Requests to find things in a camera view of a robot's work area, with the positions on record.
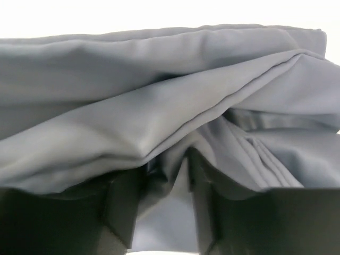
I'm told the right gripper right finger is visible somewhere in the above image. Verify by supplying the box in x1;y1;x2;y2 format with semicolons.
187;148;339;254

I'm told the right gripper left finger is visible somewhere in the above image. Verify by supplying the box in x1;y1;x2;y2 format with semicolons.
1;169;145;255

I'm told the grey cloth placemat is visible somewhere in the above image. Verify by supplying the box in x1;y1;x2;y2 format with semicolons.
1;24;339;254

